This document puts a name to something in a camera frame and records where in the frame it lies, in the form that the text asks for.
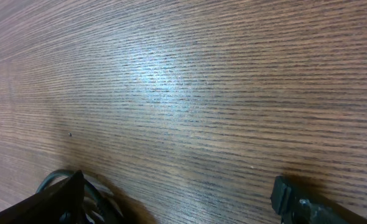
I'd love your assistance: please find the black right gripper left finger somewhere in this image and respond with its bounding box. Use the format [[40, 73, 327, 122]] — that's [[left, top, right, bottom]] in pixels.
[[0, 171, 84, 224]]

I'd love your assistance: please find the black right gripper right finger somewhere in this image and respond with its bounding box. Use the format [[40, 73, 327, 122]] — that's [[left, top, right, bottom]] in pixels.
[[271, 175, 367, 224]]

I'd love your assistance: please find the black separated USB cable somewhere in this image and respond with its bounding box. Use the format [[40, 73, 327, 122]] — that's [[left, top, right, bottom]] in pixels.
[[35, 169, 125, 224]]

